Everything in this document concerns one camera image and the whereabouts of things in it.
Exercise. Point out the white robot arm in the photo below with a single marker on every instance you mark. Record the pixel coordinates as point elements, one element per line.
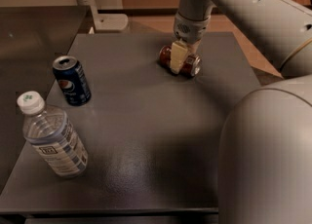
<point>264,173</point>

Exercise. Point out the blue pepsi can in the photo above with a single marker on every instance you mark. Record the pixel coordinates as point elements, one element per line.
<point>71,79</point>

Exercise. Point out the red coke can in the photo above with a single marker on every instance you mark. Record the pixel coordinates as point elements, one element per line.
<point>190,68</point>

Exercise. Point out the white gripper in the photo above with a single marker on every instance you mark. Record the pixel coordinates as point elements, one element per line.
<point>190,29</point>

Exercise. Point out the clear plastic water bottle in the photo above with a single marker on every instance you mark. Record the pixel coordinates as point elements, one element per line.
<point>48,129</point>

